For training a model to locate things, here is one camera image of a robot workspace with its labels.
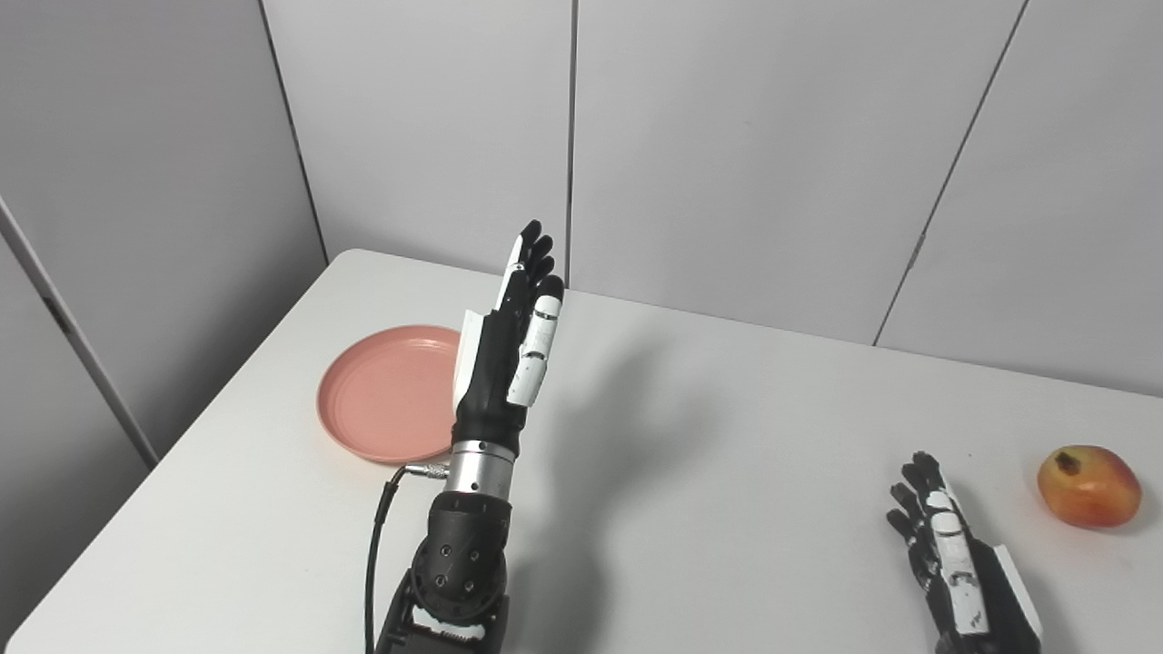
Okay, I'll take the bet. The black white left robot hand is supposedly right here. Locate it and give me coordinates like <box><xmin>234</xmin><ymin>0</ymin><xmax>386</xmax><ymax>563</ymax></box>
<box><xmin>451</xmin><ymin>219</ymin><xmax>566</xmax><ymax>458</ymax></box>

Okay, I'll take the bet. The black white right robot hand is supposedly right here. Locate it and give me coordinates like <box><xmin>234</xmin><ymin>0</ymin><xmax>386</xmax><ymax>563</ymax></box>
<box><xmin>886</xmin><ymin>451</ymin><xmax>1045</xmax><ymax>654</ymax></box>

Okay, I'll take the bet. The pink round plate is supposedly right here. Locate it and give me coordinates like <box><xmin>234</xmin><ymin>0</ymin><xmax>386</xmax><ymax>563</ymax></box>
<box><xmin>316</xmin><ymin>325</ymin><xmax>465</xmax><ymax>467</ymax></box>

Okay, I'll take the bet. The red yellow apple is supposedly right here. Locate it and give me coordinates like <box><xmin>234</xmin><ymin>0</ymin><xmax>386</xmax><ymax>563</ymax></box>
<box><xmin>1038</xmin><ymin>444</ymin><xmax>1143</xmax><ymax>530</ymax></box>

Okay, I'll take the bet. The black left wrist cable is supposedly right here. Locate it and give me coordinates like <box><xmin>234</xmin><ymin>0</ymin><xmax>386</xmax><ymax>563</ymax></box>
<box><xmin>363</xmin><ymin>461</ymin><xmax>452</xmax><ymax>654</ymax></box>

